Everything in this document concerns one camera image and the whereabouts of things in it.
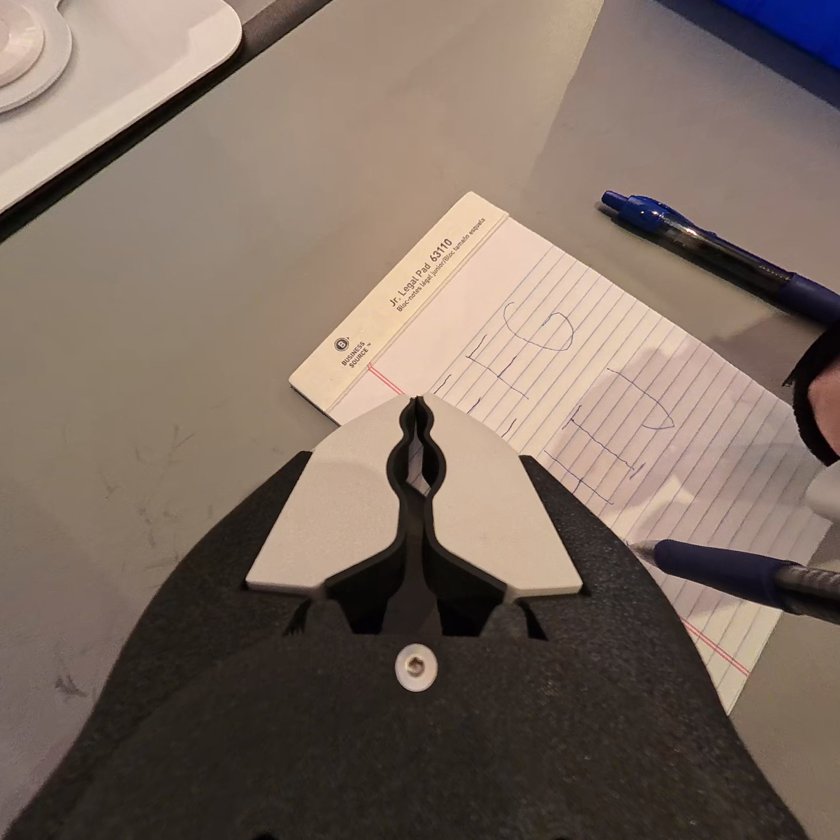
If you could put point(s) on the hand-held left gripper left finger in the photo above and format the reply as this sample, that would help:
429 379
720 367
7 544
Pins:
341 512

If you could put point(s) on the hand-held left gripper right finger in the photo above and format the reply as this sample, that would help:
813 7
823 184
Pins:
499 518

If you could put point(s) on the blue pen with dark grip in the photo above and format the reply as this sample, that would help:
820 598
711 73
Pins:
722 571

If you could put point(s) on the white lined notepad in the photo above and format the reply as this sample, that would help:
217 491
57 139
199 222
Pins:
558 289

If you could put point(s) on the blue pen with clear barrel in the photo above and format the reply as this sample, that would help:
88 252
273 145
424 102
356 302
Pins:
695 236

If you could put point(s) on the person's right hand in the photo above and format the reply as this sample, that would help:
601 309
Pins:
828 410

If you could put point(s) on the blue plastic bin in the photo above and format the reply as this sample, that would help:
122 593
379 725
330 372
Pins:
787 26

